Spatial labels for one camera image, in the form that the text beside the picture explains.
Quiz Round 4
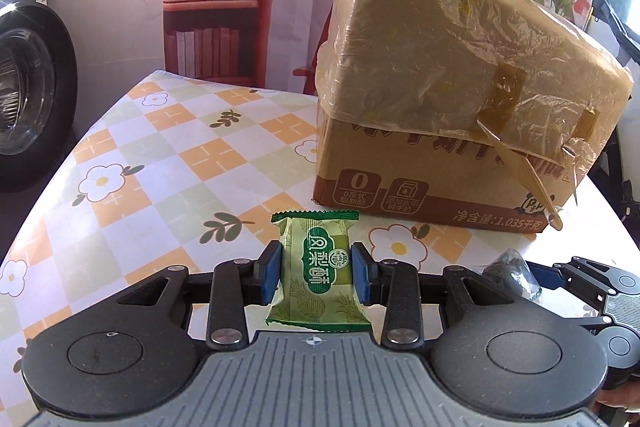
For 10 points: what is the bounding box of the dark silver snack packet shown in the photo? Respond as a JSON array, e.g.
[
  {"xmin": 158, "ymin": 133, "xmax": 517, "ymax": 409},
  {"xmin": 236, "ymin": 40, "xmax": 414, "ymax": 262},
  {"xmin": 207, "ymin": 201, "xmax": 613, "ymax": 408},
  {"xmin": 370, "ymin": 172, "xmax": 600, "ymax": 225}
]
[{"xmin": 482, "ymin": 249, "xmax": 544, "ymax": 301}]

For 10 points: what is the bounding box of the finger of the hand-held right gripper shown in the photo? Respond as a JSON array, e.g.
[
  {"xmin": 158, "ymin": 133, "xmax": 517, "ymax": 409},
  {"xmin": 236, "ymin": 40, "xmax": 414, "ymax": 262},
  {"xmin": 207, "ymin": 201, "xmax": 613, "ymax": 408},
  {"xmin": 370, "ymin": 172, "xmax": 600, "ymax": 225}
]
[
  {"xmin": 562, "ymin": 311, "xmax": 610, "ymax": 337},
  {"xmin": 524, "ymin": 256, "xmax": 617, "ymax": 304}
]

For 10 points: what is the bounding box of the black exercise bike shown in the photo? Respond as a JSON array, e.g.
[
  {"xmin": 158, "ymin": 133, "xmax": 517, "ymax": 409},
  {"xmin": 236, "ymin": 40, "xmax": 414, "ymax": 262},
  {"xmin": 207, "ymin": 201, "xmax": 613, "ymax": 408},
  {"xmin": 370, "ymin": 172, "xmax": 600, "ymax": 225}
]
[{"xmin": 590, "ymin": 0, "xmax": 640, "ymax": 218}]

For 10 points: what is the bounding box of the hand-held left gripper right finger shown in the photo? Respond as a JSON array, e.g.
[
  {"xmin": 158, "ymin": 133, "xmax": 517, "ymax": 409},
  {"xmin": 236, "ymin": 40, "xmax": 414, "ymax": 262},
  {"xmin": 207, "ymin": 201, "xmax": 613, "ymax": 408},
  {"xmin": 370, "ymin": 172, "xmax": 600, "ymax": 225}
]
[{"xmin": 350, "ymin": 243, "xmax": 516, "ymax": 349}]

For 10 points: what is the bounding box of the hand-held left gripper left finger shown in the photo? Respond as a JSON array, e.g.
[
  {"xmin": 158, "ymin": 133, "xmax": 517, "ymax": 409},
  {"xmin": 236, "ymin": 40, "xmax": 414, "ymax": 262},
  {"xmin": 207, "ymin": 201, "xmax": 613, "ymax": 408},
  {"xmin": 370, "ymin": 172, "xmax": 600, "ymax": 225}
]
[{"xmin": 117, "ymin": 241, "xmax": 283, "ymax": 349}]

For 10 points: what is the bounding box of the brown cardboard box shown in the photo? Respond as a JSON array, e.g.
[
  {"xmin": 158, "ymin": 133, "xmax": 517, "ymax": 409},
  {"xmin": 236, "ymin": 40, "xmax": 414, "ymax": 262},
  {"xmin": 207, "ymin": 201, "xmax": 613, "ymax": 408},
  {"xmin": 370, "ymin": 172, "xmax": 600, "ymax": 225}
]
[{"xmin": 311, "ymin": 0, "xmax": 635, "ymax": 235}]

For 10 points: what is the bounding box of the yellow translucent plastic bag liner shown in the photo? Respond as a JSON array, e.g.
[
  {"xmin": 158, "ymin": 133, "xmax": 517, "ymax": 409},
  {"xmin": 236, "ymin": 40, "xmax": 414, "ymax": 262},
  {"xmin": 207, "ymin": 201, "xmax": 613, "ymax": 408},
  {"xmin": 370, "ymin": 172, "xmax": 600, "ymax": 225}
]
[{"xmin": 314, "ymin": 0, "xmax": 635, "ymax": 228}]

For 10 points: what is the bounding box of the checkered floral tablecloth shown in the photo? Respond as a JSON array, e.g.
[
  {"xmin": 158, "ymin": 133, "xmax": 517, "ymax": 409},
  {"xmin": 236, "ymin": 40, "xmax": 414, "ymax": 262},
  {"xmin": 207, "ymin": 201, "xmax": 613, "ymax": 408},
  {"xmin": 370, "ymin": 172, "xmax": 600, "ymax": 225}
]
[{"xmin": 0, "ymin": 69, "xmax": 640, "ymax": 358}]

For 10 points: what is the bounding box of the front-loading washing machine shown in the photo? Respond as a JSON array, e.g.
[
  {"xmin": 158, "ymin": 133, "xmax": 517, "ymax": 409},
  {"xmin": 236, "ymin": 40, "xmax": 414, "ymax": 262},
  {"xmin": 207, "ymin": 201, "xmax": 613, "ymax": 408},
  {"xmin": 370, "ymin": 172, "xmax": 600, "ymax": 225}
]
[{"xmin": 0, "ymin": 0, "xmax": 81, "ymax": 194}]

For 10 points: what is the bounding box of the green snack packet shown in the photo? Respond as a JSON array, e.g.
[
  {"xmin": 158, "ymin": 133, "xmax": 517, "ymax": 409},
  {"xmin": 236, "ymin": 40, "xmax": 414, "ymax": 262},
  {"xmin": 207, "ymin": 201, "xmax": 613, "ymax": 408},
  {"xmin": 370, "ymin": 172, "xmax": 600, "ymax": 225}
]
[{"xmin": 264, "ymin": 211, "xmax": 375, "ymax": 334}]

